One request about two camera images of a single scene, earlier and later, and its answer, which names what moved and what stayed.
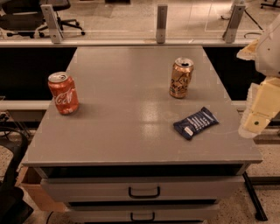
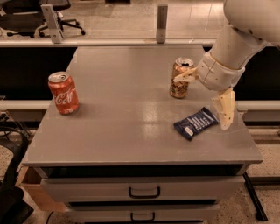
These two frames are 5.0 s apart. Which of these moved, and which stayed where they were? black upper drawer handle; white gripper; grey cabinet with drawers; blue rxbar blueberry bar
Moved: white gripper
Stayed: grey cabinet with drawers; black upper drawer handle; blue rxbar blueberry bar
